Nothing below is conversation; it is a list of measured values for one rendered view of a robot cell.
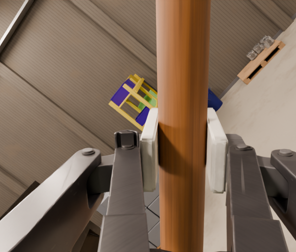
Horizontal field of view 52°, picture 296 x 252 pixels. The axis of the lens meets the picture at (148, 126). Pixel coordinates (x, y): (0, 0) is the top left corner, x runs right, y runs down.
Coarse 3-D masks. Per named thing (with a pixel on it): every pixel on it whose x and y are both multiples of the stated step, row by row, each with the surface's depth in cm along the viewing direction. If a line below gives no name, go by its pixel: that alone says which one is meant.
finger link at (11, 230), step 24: (72, 168) 13; (48, 192) 11; (72, 192) 11; (24, 216) 9; (48, 216) 10; (72, 216) 11; (0, 240) 8; (24, 240) 8; (48, 240) 10; (72, 240) 12
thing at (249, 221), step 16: (240, 144) 14; (240, 160) 13; (256, 160) 13; (240, 176) 12; (256, 176) 12; (240, 192) 10; (256, 192) 10; (240, 208) 9; (256, 208) 9; (240, 224) 8; (256, 224) 8; (272, 224) 8; (240, 240) 7; (256, 240) 7; (272, 240) 7
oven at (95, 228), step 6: (36, 186) 195; (6, 210) 165; (0, 216) 159; (90, 222) 203; (84, 228) 195; (90, 228) 199; (96, 228) 202; (84, 234) 191; (96, 234) 199; (78, 240) 183; (78, 246) 180
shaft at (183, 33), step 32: (160, 0) 16; (192, 0) 15; (160, 32) 16; (192, 32) 16; (160, 64) 17; (192, 64) 16; (160, 96) 18; (192, 96) 17; (160, 128) 18; (192, 128) 17; (160, 160) 19; (192, 160) 18; (160, 192) 20; (192, 192) 19; (160, 224) 20; (192, 224) 19
